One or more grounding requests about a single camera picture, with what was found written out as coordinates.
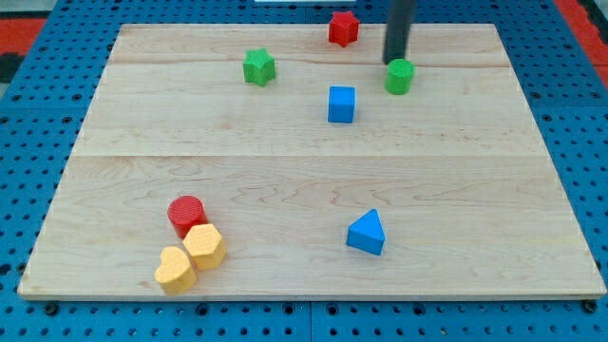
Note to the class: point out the red cylinder block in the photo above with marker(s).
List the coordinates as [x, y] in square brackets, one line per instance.
[185, 212]

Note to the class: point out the green star block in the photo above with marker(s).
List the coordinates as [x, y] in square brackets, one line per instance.
[258, 66]

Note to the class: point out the wooden board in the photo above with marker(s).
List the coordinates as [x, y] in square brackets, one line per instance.
[469, 199]

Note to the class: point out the red star block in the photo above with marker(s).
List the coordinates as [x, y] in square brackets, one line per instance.
[343, 28]

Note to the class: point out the green cylinder block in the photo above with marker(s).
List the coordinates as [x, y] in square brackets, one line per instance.
[399, 76]

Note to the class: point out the yellow hexagon block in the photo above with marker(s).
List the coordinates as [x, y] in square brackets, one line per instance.
[205, 245]

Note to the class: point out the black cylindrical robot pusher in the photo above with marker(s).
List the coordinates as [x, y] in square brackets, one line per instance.
[400, 18]

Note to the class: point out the blue triangle block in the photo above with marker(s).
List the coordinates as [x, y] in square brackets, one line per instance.
[367, 233]

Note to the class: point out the blue cube block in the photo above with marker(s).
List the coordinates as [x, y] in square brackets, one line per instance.
[341, 104]

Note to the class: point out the yellow heart block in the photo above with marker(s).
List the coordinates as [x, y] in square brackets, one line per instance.
[175, 274]

